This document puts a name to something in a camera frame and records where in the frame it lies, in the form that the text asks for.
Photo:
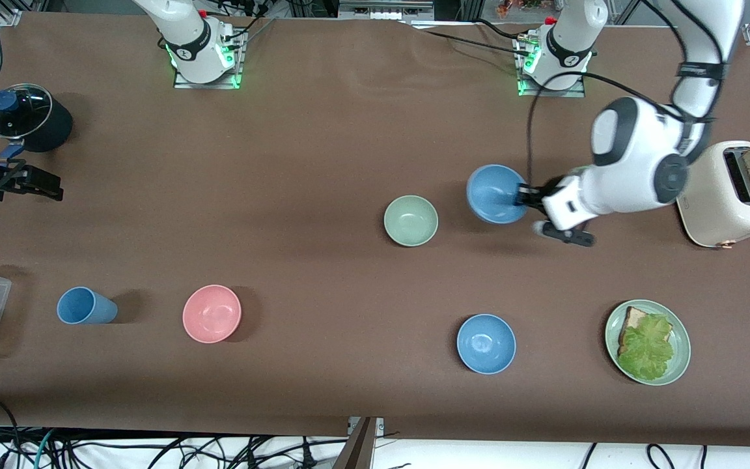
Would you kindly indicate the blue bowl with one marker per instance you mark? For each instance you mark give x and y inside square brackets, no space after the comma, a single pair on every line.
[486,344]
[492,195]

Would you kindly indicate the green bowl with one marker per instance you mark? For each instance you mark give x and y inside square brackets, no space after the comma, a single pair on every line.
[411,221]

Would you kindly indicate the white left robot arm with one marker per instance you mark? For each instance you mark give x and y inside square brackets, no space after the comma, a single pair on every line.
[642,150]

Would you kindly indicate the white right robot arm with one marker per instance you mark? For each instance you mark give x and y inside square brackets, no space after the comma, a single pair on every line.
[186,39]

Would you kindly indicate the pink bowl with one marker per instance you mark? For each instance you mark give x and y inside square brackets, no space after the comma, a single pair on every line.
[212,314]

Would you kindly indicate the glass lid blue knob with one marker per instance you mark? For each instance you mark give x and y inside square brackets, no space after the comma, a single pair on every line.
[23,114]

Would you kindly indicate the blue cup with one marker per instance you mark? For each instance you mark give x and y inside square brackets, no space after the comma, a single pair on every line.
[82,306]

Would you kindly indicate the bread slice under lettuce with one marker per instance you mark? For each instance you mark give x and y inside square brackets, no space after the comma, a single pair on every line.
[634,319]

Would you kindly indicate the white toaster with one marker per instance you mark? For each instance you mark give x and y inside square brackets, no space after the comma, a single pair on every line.
[713,202]

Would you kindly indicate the green lettuce leaf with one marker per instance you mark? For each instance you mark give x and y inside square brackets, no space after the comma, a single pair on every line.
[648,348]

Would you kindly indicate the orange red object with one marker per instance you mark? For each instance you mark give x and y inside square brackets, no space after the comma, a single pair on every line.
[508,6]

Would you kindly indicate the green plate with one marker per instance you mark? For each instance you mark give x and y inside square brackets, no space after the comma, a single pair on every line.
[682,352]

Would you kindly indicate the grey box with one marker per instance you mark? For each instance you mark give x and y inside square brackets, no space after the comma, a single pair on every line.
[385,12]

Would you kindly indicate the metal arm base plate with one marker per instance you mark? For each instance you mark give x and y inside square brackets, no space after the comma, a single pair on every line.
[219,85]
[564,93]

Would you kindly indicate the small metal bracket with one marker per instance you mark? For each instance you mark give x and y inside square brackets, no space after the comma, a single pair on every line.
[380,425]

